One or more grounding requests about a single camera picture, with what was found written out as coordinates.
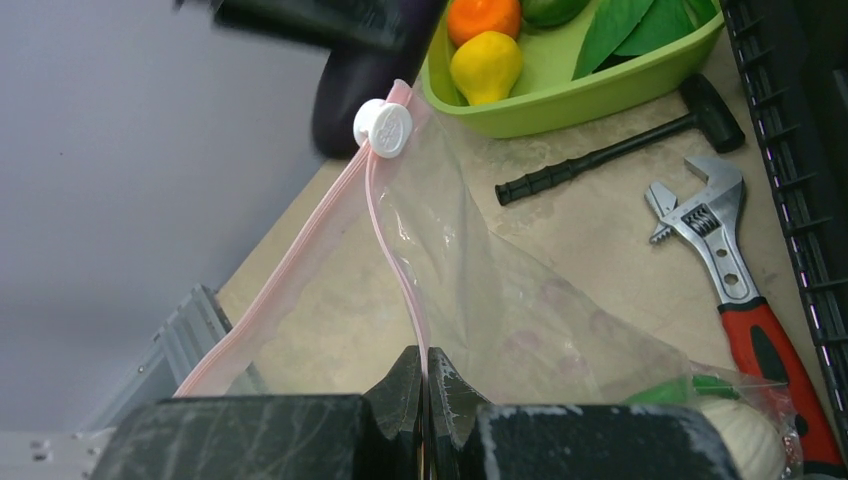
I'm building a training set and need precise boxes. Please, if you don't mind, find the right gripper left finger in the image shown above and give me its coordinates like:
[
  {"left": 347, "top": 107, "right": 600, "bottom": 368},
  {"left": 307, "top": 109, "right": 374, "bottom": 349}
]
[{"left": 91, "top": 346, "right": 422, "bottom": 479}]

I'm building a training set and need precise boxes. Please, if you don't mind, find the toy green onion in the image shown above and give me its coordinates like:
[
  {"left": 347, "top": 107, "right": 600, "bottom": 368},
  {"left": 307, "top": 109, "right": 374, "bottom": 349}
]
[{"left": 697, "top": 397, "right": 787, "bottom": 480}]

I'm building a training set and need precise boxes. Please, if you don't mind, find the toy orange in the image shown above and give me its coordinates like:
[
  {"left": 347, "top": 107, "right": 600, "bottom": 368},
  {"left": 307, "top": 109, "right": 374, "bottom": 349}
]
[{"left": 446, "top": 0, "right": 522, "bottom": 47}]

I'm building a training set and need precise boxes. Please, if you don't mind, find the toy lemon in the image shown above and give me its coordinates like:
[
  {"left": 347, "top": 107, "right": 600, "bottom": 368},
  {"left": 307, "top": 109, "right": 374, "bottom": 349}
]
[{"left": 449, "top": 31, "right": 524, "bottom": 106}]

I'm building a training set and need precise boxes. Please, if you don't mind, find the clear zip top bag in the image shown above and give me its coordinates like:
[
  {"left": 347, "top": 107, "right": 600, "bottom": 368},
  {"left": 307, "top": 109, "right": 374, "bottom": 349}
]
[{"left": 177, "top": 80, "right": 805, "bottom": 479}]

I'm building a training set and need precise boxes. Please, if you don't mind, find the green plastic bin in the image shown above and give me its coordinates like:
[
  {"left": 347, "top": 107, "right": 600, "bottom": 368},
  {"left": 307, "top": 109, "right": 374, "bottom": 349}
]
[{"left": 420, "top": 1, "right": 724, "bottom": 139}]

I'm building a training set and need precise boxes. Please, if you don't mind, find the adjustable wrench red handle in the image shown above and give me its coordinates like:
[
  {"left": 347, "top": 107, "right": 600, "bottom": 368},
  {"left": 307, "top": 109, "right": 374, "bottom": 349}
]
[{"left": 645, "top": 156, "right": 847, "bottom": 478}]

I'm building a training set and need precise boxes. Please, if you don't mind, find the black hammer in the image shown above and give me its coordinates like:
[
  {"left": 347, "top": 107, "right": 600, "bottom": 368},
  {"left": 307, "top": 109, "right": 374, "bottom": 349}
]
[{"left": 494, "top": 73, "right": 745, "bottom": 206}]

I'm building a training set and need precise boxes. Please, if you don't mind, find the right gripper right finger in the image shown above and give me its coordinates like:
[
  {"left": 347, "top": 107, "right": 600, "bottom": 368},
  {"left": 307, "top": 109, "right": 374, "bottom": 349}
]
[{"left": 427, "top": 347, "right": 740, "bottom": 479}]

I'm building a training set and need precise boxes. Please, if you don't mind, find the aluminium frame rail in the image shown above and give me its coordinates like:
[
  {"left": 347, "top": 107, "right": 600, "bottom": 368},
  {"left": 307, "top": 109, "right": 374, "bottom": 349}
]
[{"left": 1, "top": 284, "right": 231, "bottom": 479}]

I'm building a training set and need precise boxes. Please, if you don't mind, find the toy purple eggplant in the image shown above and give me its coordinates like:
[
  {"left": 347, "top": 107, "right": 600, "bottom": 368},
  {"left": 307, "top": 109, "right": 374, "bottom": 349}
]
[{"left": 311, "top": 0, "right": 447, "bottom": 159}]

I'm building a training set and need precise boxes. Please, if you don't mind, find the black toolbox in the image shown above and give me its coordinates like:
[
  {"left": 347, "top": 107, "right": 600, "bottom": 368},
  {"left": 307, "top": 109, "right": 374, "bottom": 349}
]
[{"left": 720, "top": 0, "right": 847, "bottom": 444}]

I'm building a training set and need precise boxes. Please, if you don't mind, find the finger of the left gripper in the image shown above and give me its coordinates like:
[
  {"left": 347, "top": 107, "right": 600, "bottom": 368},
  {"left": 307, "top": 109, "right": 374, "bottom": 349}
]
[{"left": 174, "top": 0, "right": 446, "bottom": 52}]

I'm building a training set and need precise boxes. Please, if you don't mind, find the toy green leaf vegetable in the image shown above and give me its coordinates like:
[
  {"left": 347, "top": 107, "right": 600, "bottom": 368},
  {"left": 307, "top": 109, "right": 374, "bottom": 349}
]
[{"left": 572, "top": 0, "right": 718, "bottom": 80}]

